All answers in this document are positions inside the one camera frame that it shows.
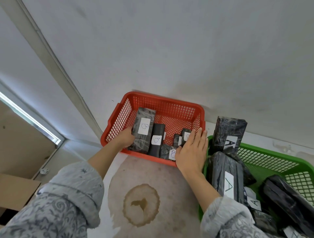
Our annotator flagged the white wall trim strip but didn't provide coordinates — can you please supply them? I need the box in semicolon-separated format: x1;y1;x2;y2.
0;0;104;141

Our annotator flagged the grey patterned shirt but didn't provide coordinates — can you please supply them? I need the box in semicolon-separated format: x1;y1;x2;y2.
0;161;279;238

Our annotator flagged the person's left forearm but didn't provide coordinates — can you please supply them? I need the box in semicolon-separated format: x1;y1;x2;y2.
87;140;123;180

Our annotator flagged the person's right forearm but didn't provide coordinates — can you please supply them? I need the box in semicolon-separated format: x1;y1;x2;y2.
182;169;222;213

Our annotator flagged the red plastic basket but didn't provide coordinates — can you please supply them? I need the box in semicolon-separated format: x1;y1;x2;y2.
100;91;206;168

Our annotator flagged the person's right hand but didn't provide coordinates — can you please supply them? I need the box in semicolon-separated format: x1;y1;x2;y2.
174;127;209;173

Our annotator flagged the short black wrapped package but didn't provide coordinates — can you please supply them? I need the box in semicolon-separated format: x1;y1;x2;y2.
159;144;177;161

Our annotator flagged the green plastic basket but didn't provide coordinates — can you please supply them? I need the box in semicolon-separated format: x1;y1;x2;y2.
198;135;314;221

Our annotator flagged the person's left hand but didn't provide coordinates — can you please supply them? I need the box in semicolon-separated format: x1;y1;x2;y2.
116;126;136;149

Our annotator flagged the slim black wrapped package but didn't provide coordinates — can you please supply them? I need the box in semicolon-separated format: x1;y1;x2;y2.
148;123;166;158

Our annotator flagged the brown cardboard box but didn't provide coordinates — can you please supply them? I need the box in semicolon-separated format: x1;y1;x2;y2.
0;173;42;226

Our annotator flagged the large grey package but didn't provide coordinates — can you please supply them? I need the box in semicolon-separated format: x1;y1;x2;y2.
128;107;157;154

